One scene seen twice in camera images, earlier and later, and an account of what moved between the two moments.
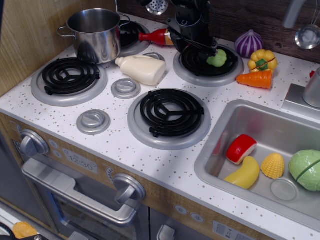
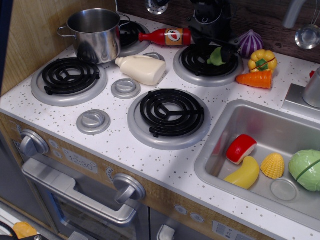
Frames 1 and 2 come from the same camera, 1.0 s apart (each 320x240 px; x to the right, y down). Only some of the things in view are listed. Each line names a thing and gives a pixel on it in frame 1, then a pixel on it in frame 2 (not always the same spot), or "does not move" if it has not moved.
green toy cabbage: (304, 166) does not move
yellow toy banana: (245, 176) does not move
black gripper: (185, 32) → (210, 22)
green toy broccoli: (219, 60) does not move
